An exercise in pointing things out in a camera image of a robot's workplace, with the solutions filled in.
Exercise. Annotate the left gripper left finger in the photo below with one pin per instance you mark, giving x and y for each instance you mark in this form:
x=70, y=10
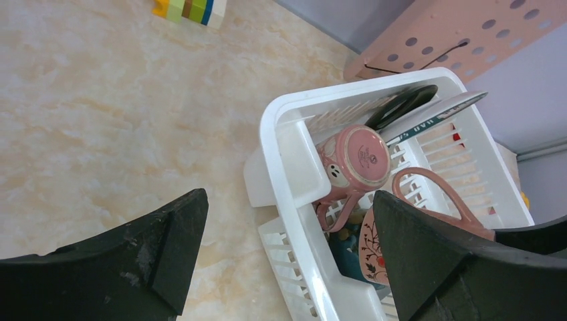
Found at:
x=140, y=270

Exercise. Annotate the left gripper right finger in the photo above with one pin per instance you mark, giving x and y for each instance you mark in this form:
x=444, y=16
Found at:
x=441, y=272

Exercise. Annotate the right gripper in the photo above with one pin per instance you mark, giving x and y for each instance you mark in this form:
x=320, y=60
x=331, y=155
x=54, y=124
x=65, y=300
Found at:
x=546, y=238

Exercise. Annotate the pink mug white inside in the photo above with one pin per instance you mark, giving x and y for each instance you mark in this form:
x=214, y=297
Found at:
x=371, y=258

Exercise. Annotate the dark bowl beige inside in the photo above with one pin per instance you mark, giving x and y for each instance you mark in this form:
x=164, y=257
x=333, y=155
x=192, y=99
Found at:
x=344, y=247

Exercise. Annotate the white plate green rim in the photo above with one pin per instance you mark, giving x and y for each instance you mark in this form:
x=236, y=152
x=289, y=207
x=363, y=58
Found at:
x=427, y=116

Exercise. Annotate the white plastic dish rack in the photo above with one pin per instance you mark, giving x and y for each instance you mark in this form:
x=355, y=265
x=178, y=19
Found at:
x=286, y=171

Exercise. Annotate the black plate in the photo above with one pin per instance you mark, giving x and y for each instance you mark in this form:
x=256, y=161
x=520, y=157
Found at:
x=400, y=105

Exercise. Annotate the yellow toy triangle block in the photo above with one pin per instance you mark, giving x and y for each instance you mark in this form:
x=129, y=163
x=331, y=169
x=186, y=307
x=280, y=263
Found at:
x=525, y=199

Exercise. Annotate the pink pegboard panel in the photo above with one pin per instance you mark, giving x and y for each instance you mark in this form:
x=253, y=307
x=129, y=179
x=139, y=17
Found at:
x=466, y=37

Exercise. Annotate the striped toy block stack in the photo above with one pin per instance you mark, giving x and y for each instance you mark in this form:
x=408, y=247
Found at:
x=209, y=13

